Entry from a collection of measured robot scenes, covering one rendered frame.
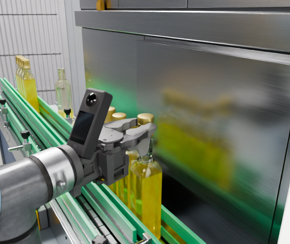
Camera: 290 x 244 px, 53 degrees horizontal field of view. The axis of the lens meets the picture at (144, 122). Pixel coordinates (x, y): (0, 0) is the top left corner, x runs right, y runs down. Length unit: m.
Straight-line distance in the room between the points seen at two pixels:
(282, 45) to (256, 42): 0.05
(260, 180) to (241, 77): 0.19
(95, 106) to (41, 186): 0.15
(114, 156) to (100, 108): 0.09
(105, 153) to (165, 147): 0.31
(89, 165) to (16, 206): 0.14
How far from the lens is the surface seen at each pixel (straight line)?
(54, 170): 0.45
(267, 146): 0.55
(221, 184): 0.66
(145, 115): 0.60
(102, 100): 0.48
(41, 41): 3.83
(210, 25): 0.62
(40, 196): 0.44
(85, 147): 0.48
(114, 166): 0.53
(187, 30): 0.67
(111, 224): 0.76
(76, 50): 3.87
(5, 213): 0.43
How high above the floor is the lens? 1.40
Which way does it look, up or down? 21 degrees down
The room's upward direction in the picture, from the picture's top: straight up
